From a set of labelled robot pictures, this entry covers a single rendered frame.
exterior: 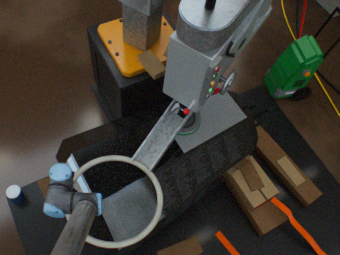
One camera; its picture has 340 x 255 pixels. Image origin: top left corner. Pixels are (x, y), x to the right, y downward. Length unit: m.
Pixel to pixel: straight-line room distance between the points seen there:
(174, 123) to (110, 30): 0.95
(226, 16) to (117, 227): 1.23
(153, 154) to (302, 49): 1.72
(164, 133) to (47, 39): 2.06
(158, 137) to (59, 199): 0.68
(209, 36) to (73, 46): 2.33
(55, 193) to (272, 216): 1.75
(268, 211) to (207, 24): 1.75
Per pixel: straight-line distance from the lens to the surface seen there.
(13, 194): 2.75
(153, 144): 1.92
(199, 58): 1.52
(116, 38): 2.54
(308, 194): 2.99
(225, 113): 2.21
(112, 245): 1.72
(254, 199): 2.68
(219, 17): 1.43
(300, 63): 3.11
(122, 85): 2.33
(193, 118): 2.12
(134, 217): 2.03
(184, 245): 2.56
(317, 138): 3.37
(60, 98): 3.23
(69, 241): 1.20
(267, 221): 2.77
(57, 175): 1.54
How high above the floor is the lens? 2.62
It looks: 60 degrees down
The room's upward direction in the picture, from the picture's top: 10 degrees clockwise
